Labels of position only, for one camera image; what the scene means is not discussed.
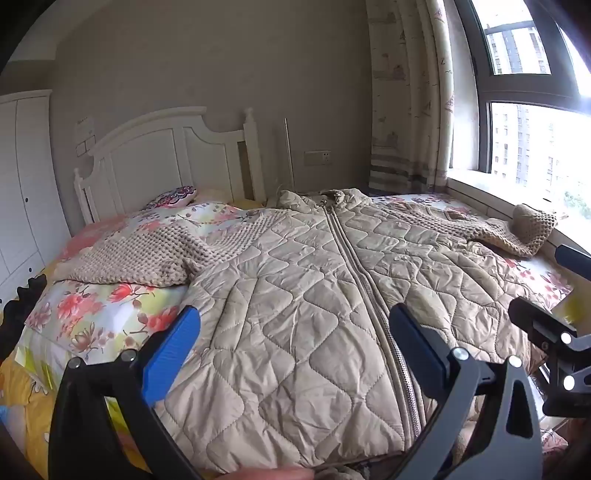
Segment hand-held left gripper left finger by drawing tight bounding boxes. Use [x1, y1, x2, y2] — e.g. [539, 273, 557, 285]
[47, 305, 202, 480]

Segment wall switch panel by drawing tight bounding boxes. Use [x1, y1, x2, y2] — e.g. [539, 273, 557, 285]
[75, 117, 96, 158]

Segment white bed headboard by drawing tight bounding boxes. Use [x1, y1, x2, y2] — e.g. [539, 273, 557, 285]
[74, 107, 267, 224]

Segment dark cloth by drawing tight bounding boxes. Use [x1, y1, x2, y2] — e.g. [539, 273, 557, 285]
[0, 273, 49, 361]

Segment person's left hand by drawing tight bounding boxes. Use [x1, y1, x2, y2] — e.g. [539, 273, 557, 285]
[221, 466, 315, 480]

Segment floral duvet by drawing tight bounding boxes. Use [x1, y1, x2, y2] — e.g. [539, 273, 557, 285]
[25, 193, 575, 370]

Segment white wardrobe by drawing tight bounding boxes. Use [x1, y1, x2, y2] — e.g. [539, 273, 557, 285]
[0, 90, 72, 305]

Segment beige quilted jacket knit sleeves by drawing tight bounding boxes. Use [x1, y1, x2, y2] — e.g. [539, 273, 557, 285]
[55, 187, 561, 480]

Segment dark framed window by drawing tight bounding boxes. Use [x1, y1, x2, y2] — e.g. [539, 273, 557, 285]
[455, 0, 591, 222]

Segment stone windowsill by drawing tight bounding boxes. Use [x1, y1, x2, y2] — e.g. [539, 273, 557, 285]
[448, 168, 591, 259]

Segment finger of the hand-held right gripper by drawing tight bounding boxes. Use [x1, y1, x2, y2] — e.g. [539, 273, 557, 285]
[508, 296, 591, 418]
[555, 244, 591, 278]

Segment mandala patterned pillow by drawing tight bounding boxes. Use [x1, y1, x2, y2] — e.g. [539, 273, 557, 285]
[147, 185, 197, 209]

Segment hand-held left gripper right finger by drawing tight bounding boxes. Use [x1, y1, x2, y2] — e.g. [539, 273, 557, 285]
[389, 303, 544, 480]

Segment sailboat print curtain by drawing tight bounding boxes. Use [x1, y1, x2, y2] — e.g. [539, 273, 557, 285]
[365, 0, 455, 197]

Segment silver pole lamp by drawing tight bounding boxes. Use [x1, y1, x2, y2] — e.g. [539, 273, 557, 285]
[283, 119, 296, 188]

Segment yellow bedsheet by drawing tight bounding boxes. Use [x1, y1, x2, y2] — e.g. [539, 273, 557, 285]
[0, 344, 153, 480]

